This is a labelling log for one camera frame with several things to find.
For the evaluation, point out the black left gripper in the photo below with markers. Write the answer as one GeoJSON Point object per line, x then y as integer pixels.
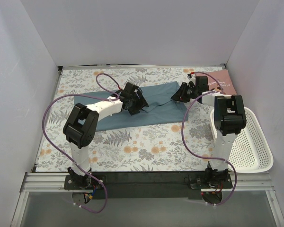
{"type": "Point", "coordinates": [139, 100]}

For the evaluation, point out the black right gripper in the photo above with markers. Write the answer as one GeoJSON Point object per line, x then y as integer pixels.
{"type": "Point", "coordinates": [182, 91]}

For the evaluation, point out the blue t shirt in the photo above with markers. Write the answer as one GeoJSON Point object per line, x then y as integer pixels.
{"type": "Point", "coordinates": [161, 110]}

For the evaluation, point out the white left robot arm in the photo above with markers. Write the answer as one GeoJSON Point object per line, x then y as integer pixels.
{"type": "Point", "coordinates": [81, 126]}

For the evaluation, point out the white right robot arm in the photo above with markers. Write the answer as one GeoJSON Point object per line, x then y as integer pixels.
{"type": "Point", "coordinates": [229, 119]}

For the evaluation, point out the folded pink t shirt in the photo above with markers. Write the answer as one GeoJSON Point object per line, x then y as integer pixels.
{"type": "Point", "coordinates": [224, 79]}

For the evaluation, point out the floral table mat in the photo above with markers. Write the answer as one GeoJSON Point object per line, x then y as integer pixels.
{"type": "Point", "coordinates": [162, 147]}

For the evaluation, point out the white perforated plastic basket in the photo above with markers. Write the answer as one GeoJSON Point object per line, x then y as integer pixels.
{"type": "Point", "coordinates": [250, 151]}

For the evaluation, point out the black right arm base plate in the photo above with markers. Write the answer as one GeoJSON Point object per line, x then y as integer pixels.
{"type": "Point", "coordinates": [211, 192]}

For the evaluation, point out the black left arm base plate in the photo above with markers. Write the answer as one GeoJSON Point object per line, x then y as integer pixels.
{"type": "Point", "coordinates": [84, 184]}

